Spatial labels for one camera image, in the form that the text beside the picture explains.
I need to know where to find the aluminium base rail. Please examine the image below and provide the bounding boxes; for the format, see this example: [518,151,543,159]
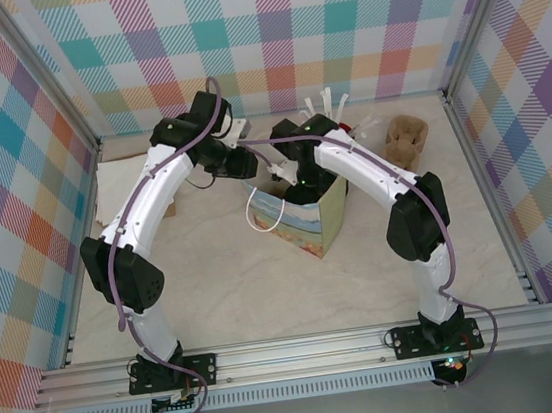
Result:
[28,302,552,411]

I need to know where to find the white paper napkins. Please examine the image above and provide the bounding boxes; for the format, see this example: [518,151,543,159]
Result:
[87,152,159,229]

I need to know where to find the aluminium frame post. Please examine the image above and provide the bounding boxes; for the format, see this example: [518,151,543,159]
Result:
[429,0,543,106]
[0,0,105,168]

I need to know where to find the black electronics board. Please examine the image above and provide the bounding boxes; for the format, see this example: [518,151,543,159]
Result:
[149,388,202,413]

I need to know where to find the electronics board with lit LED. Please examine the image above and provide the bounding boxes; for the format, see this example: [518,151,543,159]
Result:
[432,352,469,379]

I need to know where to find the printed paper gift bag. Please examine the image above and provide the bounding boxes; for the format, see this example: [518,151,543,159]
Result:
[240,164,358,269]

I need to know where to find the aluminium side rail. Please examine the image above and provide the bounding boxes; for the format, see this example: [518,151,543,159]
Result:
[443,89,541,315]
[35,141,129,370]

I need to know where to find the aluminium back rail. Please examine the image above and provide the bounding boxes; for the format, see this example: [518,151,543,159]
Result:
[94,87,449,140]

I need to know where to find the brown cardboard cup carrier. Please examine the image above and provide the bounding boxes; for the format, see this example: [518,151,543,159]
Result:
[377,111,435,175]

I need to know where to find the slotted grey cable tray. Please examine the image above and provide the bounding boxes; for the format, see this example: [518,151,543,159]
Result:
[57,365,438,413]

